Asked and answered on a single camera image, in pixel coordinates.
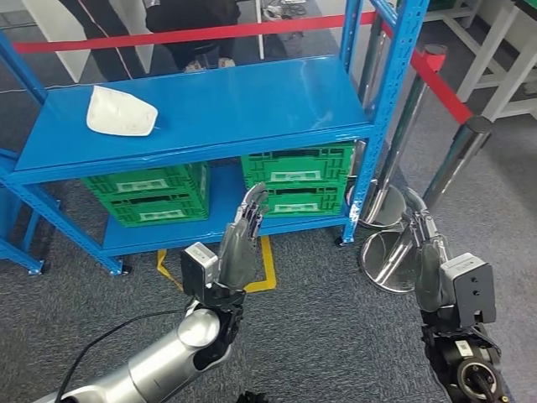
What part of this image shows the green plastic crate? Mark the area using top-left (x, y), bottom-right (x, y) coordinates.
top-left (82, 162), bottom-right (211, 228)
top-left (241, 143), bottom-right (357, 219)

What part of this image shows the person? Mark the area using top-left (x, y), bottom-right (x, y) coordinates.
top-left (58, 0), bottom-right (148, 83)
top-left (144, 0), bottom-right (242, 73)

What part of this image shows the white table with green top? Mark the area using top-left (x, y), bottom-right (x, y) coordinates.
top-left (424, 0), bottom-right (537, 122)

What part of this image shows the white floor cable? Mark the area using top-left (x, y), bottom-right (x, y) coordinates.
top-left (0, 81), bottom-right (91, 95)

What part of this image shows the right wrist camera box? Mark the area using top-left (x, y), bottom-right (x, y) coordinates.
top-left (440, 253), bottom-right (496, 329)

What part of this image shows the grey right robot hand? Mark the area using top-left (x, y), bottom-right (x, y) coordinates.
top-left (405, 187), bottom-right (452, 314)

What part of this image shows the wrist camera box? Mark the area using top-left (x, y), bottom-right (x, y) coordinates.
top-left (181, 243), bottom-right (219, 304)
top-left (440, 253), bottom-right (496, 329)

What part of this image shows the long blue metal shelf rack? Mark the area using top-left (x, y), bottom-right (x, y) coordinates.
top-left (0, 0), bottom-right (431, 278)

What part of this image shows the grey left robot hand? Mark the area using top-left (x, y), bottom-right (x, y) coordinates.
top-left (218, 182), bottom-right (269, 290)

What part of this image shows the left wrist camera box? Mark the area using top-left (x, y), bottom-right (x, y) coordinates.
top-left (181, 243), bottom-right (219, 304)

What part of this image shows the white plastic mirror cover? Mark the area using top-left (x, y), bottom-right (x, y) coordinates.
top-left (85, 85), bottom-right (159, 138)

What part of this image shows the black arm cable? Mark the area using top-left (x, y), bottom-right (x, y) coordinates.
top-left (54, 309), bottom-right (188, 403)

